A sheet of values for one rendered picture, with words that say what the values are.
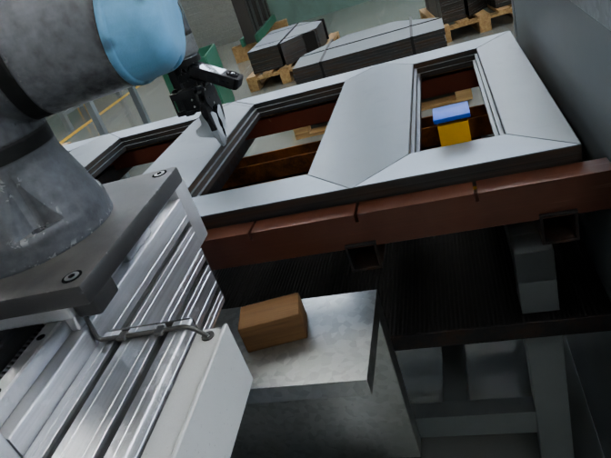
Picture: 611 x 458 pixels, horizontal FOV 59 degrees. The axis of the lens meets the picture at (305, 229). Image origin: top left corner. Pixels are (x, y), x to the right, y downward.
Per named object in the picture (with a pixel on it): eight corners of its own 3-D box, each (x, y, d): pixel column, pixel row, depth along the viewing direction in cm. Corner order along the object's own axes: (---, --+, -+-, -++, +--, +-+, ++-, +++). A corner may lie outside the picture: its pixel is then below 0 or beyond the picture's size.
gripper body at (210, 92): (191, 109, 129) (170, 59, 123) (223, 101, 126) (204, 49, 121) (179, 121, 122) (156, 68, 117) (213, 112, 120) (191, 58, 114)
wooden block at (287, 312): (247, 353, 86) (236, 330, 84) (250, 329, 91) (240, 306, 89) (308, 338, 85) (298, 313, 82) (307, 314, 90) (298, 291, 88)
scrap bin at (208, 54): (192, 114, 543) (168, 58, 517) (235, 101, 538) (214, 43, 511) (181, 134, 489) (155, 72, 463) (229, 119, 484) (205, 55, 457)
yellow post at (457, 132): (455, 209, 104) (436, 116, 96) (481, 204, 103) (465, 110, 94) (455, 223, 100) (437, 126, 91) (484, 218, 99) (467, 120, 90)
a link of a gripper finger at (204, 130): (206, 149, 129) (192, 113, 125) (229, 144, 128) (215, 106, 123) (202, 154, 127) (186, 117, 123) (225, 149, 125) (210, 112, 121)
